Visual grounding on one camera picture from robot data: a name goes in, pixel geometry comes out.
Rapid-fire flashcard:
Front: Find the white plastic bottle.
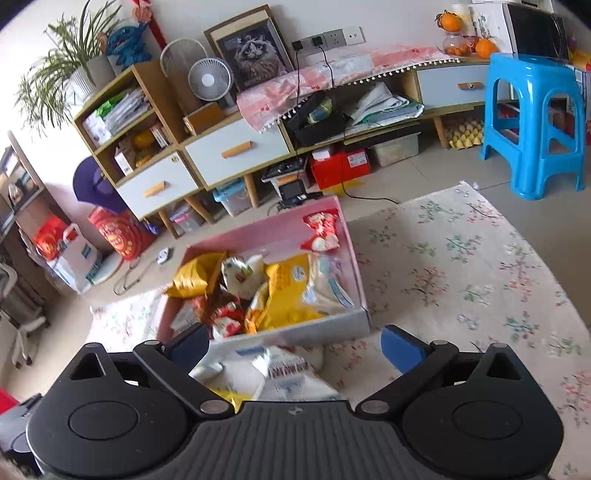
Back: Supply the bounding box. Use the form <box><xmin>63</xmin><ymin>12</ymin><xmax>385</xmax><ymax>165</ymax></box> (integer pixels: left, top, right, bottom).
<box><xmin>450</xmin><ymin>4</ymin><xmax>476</xmax><ymax>36</ymax></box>

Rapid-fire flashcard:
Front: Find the small white desk fan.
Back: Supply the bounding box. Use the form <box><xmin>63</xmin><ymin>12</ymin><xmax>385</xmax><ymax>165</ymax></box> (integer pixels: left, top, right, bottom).
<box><xmin>188</xmin><ymin>58</ymin><xmax>234</xmax><ymax>103</ymax></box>

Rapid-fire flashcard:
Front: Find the black bag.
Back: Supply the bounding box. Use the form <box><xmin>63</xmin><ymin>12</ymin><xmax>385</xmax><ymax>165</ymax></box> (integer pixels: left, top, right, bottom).
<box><xmin>281</xmin><ymin>90</ymin><xmax>352</xmax><ymax>149</ymax></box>

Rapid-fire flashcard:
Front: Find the purple cap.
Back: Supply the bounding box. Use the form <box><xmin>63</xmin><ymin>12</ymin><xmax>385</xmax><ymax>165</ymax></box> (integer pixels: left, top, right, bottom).
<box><xmin>72</xmin><ymin>156</ymin><xmax>128</xmax><ymax>216</ymax></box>

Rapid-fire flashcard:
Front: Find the white cabinet drawer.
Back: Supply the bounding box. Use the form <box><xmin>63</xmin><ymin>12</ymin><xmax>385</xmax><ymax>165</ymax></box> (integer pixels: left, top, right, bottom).
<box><xmin>115</xmin><ymin>159</ymin><xmax>199</xmax><ymax>220</ymax></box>

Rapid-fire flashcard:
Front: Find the white paper bag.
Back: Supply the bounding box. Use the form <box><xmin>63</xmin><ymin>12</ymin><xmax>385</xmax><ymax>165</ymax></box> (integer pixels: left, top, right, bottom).
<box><xmin>46</xmin><ymin>223</ymin><xmax>105</xmax><ymax>294</ymax></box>

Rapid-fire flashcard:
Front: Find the black camera on tripod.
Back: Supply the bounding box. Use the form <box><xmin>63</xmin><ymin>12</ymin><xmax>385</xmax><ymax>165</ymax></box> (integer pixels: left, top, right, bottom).
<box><xmin>269</xmin><ymin>180</ymin><xmax>324</xmax><ymax>216</ymax></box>

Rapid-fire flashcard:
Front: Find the red hanging ornament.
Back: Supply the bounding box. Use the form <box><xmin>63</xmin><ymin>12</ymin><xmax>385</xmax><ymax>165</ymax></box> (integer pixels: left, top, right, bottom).
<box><xmin>130</xmin><ymin>0</ymin><xmax>168</xmax><ymax>49</ymax></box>

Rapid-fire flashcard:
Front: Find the white wire fan guard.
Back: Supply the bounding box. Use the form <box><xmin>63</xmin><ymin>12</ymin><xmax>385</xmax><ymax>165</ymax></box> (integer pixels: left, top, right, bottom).
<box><xmin>160</xmin><ymin>38</ymin><xmax>208</xmax><ymax>79</ymax></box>

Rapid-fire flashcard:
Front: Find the floral rug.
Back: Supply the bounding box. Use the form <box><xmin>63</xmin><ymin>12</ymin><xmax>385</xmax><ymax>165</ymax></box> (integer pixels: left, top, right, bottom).
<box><xmin>85</xmin><ymin>181</ymin><xmax>591</xmax><ymax>480</ymax></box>

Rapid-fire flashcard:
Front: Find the red box under stool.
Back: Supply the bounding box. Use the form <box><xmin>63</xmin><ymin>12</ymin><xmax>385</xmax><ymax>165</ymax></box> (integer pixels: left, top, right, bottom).
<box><xmin>494</xmin><ymin>102</ymin><xmax>578</xmax><ymax>140</ymax></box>

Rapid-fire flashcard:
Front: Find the clear storage box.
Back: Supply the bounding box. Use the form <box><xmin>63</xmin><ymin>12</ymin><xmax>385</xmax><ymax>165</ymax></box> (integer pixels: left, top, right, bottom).
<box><xmin>369</xmin><ymin>131</ymin><xmax>422</xmax><ymax>168</ymax></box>

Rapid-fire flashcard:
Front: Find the pile of white bags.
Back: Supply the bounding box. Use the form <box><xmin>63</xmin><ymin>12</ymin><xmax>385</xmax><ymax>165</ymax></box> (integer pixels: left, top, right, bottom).
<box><xmin>344</xmin><ymin>80</ymin><xmax>425</xmax><ymax>135</ymax></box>

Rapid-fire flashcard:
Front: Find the brown wooden box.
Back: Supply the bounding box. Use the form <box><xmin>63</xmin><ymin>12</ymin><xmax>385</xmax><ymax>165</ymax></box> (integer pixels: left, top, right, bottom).
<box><xmin>183</xmin><ymin>102</ymin><xmax>227</xmax><ymax>136</ymax></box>

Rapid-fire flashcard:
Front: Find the yellow egg tray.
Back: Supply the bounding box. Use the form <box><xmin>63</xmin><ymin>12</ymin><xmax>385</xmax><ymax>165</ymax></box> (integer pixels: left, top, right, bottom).
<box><xmin>441</xmin><ymin>115</ymin><xmax>486</xmax><ymax>151</ymax></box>

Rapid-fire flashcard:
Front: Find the white microwave oven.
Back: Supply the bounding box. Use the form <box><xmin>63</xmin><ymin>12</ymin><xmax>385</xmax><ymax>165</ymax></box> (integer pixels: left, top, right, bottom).
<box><xmin>471</xmin><ymin>1</ymin><xmax>570</xmax><ymax>61</ymax></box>

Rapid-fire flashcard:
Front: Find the black charger with cable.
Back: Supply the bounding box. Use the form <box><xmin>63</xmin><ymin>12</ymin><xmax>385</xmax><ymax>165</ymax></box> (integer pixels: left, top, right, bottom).
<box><xmin>291</xmin><ymin>40</ymin><xmax>306</xmax><ymax>109</ymax></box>
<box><xmin>311</xmin><ymin>36</ymin><xmax>402</xmax><ymax>205</ymax></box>

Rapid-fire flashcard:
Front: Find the white blue snack packet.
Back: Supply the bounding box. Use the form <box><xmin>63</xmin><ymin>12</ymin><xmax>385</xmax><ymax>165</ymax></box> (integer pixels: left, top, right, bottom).
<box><xmin>302</xmin><ymin>254</ymin><xmax>356</xmax><ymax>315</ymax></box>

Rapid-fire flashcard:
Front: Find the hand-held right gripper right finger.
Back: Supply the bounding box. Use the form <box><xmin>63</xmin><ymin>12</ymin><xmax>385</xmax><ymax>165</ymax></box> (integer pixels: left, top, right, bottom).
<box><xmin>355</xmin><ymin>324</ymin><xmax>532</xmax><ymax>419</ymax></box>

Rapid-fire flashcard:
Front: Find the jar of small oranges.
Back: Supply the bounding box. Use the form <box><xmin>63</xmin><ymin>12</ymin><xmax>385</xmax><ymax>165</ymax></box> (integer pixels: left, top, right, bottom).
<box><xmin>442</xmin><ymin>30</ymin><xmax>472</xmax><ymax>57</ymax></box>

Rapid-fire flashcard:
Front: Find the low wooden cabinet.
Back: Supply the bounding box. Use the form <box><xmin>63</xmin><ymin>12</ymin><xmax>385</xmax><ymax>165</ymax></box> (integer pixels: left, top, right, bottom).
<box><xmin>182</xmin><ymin>53</ymin><xmax>513</xmax><ymax>223</ymax></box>

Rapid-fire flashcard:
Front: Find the round white base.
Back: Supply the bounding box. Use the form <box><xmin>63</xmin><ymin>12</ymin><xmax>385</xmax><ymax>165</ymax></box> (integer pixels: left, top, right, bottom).
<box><xmin>85</xmin><ymin>256</ymin><xmax>123</xmax><ymax>285</ymax></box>

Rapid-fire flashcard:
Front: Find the red plastic bag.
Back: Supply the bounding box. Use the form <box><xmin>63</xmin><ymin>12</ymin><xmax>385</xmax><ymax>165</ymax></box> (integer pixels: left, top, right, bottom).
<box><xmin>32</xmin><ymin>217</ymin><xmax>70</xmax><ymax>262</ymax></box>

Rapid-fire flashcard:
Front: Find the orange yellow snack packet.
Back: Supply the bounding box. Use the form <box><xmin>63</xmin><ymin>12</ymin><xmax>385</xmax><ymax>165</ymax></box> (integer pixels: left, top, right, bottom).
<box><xmin>164</xmin><ymin>251</ymin><xmax>227</xmax><ymax>299</ymax></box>

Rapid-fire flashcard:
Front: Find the stack of papers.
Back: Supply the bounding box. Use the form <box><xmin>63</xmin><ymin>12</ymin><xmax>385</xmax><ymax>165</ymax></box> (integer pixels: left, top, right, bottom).
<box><xmin>83</xmin><ymin>88</ymin><xmax>156</xmax><ymax>144</ymax></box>

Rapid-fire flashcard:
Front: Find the clear bin blue lid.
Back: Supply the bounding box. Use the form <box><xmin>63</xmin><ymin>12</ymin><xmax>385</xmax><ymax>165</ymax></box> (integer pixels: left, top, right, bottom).
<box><xmin>212</xmin><ymin>179</ymin><xmax>253</xmax><ymax>218</ymax></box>

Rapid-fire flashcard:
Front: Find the blue plastic stool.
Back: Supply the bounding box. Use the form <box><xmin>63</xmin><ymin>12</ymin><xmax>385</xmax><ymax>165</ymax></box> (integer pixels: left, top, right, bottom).
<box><xmin>478</xmin><ymin>52</ymin><xmax>588</xmax><ymax>202</ymax></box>

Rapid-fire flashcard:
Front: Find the white round device with cable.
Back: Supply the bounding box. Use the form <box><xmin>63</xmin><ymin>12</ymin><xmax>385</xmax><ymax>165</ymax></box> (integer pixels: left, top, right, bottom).
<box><xmin>113</xmin><ymin>247</ymin><xmax>173</xmax><ymax>296</ymax></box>

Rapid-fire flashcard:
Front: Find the large white snack packet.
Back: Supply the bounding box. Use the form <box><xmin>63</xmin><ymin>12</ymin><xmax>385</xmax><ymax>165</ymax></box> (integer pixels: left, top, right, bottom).
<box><xmin>191</xmin><ymin>344</ymin><xmax>350</xmax><ymax>402</ymax></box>

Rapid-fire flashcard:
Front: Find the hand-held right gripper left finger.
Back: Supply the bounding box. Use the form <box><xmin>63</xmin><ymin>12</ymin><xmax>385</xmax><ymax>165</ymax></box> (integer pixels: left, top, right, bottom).
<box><xmin>60</xmin><ymin>322</ymin><xmax>239</xmax><ymax>419</ymax></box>

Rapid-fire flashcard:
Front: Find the pale blue drawer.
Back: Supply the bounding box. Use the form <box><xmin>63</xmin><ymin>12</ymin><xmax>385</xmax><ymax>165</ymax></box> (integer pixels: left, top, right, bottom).
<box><xmin>416</xmin><ymin>65</ymin><xmax>498</xmax><ymax>110</ymax></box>

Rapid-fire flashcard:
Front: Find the red carton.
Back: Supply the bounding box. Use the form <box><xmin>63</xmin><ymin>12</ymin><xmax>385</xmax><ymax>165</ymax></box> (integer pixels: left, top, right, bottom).
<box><xmin>308</xmin><ymin>148</ymin><xmax>373</xmax><ymax>190</ymax></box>

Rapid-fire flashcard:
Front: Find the pale pink snack packet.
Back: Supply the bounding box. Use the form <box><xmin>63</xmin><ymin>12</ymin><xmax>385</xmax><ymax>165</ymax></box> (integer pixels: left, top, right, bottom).
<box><xmin>171</xmin><ymin>295</ymin><xmax>206</xmax><ymax>331</ymax></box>

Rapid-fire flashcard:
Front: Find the framed cat picture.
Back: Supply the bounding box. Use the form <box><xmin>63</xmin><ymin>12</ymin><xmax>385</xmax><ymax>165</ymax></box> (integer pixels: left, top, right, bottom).
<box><xmin>204</xmin><ymin>4</ymin><xmax>297</xmax><ymax>93</ymax></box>

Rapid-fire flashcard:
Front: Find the potted spider plant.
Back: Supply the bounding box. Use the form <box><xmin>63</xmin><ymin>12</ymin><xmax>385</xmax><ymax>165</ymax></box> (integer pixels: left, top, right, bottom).
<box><xmin>14</xmin><ymin>0</ymin><xmax>134</xmax><ymax>135</ymax></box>

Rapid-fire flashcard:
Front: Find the blue plush toy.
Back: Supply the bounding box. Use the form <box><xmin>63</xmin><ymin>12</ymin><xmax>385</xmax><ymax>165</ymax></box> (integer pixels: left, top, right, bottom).
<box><xmin>105</xmin><ymin>23</ymin><xmax>153</xmax><ymax>68</ymax></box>

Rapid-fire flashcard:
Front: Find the black electronic device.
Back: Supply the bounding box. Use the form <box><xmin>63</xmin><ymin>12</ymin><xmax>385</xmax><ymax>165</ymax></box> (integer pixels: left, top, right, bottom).
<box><xmin>261</xmin><ymin>157</ymin><xmax>310</xmax><ymax>181</ymax></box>

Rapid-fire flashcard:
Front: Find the pink cardboard box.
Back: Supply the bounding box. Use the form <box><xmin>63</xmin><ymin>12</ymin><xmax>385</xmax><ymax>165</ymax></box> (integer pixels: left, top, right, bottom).
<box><xmin>154</xmin><ymin>195</ymin><xmax>372</xmax><ymax>347</ymax></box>

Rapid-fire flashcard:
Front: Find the red white snack packet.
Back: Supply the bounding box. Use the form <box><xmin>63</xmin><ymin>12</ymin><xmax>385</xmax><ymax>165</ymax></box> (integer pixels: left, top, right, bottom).
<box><xmin>300</xmin><ymin>231</ymin><xmax>341</xmax><ymax>253</ymax></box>
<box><xmin>302</xmin><ymin>209</ymin><xmax>345</xmax><ymax>237</ymax></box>

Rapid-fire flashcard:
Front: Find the yellow green bundle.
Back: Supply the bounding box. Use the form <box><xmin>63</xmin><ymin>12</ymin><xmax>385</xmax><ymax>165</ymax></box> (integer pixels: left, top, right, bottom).
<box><xmin>307</xmin><ymin>97</ymin><xmax>334</xmax><ymax>125</ymax></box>

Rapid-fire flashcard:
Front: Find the wide white drawer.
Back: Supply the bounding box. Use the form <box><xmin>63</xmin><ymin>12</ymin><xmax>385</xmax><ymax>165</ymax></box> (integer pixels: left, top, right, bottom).
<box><xmin>184</xmin><ymin>121</ymin><xmax>292</xmax><ymax>188</ymax></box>

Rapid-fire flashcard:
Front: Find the red patterned gift bag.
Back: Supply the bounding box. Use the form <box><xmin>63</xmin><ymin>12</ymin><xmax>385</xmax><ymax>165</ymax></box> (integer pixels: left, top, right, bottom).
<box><xmin>88</xmin><ymin>205</ymin><xmax>156</xmax><ymax>257</ymax></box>

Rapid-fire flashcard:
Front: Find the small clear bin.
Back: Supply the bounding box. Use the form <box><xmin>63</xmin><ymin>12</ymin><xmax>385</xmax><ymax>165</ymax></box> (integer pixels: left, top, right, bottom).
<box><xmin>167</xmin><ymin>200</ymin><xmax>206</xmax><ymax>236</ymax></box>

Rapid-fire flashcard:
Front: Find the pink cherry cloth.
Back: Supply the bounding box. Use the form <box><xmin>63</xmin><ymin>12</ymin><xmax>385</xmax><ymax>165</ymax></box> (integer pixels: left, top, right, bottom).
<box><xmin>236</xmin><ymin>42</ymin><xmax>463</xmax><ymax>135</ymax></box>

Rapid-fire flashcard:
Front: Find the large yellow snack packet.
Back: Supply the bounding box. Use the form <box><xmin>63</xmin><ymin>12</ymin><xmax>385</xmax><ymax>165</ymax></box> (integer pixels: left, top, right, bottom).
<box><xmin>252</xmin><ymin>254</ymin><xmax>329</xmax><ymax>331</ymax></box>

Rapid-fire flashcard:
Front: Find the white green snack packet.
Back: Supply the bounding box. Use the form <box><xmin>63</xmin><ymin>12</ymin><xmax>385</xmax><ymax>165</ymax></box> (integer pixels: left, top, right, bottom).
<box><xmin>219</xmin><ymin>254</ymin><xmax>269</xmax><ymax>301</ymax></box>

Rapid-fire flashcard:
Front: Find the dark wall shelf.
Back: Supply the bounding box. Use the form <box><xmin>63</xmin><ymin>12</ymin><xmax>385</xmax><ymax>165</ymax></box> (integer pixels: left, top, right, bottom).
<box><xmin>0</xmin><ymin>145</ymin><xmax>52</xmax><ymax>296</ymax></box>

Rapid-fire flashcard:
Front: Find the white office chair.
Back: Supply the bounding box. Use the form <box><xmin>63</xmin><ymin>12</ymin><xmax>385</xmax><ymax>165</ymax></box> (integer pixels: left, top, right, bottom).
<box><xmin>0</xmin><ymin>263</ymin><xmax>49</xmax><ymax>368</ymax></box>

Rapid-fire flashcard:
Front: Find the wooden shelf cabinet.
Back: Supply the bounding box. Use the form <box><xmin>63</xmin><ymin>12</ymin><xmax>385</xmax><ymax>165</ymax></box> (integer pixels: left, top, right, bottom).
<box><xmin>73</xmin><ymin>62</ymin><xmax>206</xmax><ymax>239</ymax></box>

